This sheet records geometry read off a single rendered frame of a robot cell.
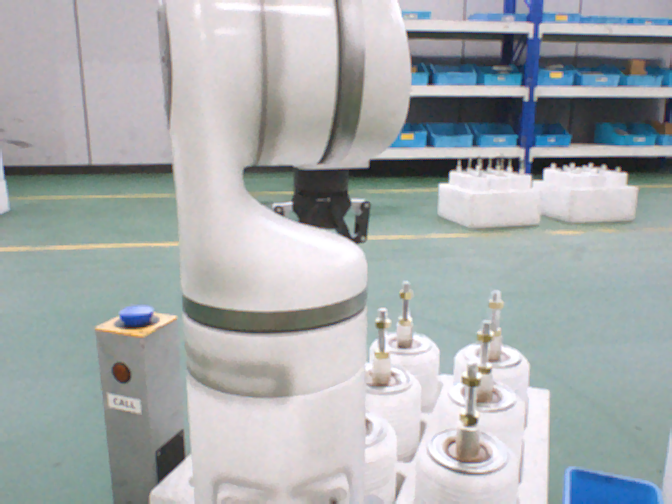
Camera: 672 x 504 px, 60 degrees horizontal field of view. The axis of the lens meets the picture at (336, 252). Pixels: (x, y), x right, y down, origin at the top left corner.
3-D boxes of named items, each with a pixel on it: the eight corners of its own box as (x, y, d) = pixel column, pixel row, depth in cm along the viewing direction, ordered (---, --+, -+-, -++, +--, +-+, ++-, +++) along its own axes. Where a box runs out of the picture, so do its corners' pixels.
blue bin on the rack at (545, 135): (509, 144, 575) (510, 123, 570) (545, 144, 581) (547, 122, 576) (534, 147, 527) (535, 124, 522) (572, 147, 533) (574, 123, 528)
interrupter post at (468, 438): (484, 459, 54) (486, 428, 53) (460, 463, 54) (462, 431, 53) (473, 445, 56) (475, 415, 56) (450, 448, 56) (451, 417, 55)
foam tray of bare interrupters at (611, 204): (634, 221, 310) (638, 187, 306) (568, 223, 303) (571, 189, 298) (590, 209, 347) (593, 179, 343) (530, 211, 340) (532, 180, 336)
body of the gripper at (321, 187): (341, 157, 83) (342, 222, 85) (284, 159, 81) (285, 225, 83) (359, 161, 76) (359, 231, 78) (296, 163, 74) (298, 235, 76)
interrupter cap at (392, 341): (379, 334, 85) (379, 330, 85) (431, 337, 84) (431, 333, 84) (375, 355, 77) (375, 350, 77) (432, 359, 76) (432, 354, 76)
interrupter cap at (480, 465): (523, 472, 52) (524, 465, 52) (445, 483, 51) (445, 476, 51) (486, 429, 59) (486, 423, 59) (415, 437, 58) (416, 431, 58)
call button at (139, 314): (140, 333, 69) (139, 316, 68) (113, 328, 70) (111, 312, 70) (161, 321, 72) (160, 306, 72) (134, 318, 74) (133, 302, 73)
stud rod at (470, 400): (464, 438, 54) (469, 364, 52) (461, 433, 55) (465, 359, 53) (475, 438, 54) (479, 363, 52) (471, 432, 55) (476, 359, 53)
